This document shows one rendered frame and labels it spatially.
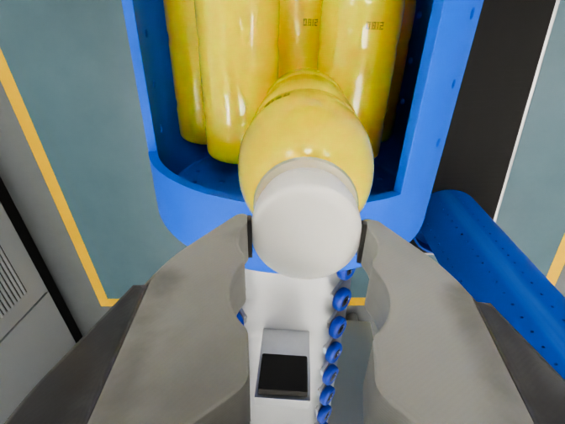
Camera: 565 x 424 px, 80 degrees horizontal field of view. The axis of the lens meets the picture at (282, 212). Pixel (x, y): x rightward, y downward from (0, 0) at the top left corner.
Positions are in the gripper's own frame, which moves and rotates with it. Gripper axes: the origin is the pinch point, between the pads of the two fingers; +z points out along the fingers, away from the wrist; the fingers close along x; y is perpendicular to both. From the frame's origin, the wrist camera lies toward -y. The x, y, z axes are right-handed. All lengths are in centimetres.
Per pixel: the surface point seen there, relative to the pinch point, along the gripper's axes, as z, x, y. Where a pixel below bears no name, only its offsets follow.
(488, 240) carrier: 82, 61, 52
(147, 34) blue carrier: 23.3, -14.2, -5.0
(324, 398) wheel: 36, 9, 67
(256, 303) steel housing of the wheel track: 41, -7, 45
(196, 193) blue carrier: 11.7, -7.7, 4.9
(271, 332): 40, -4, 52
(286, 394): 26, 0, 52
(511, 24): 118, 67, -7
